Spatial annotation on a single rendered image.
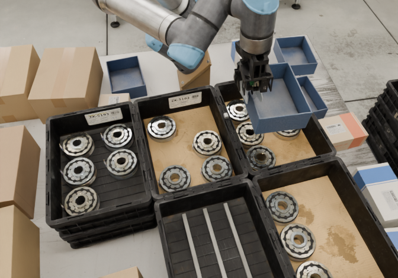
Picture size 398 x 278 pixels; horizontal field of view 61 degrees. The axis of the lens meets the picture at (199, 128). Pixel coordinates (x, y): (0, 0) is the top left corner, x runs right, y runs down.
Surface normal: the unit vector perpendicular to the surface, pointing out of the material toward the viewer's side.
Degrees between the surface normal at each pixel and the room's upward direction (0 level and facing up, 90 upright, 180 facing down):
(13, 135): 0
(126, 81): 0
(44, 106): 90
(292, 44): 90
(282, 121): 90
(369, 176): 0
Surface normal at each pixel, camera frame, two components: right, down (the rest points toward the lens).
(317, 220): 0.00, -0.59
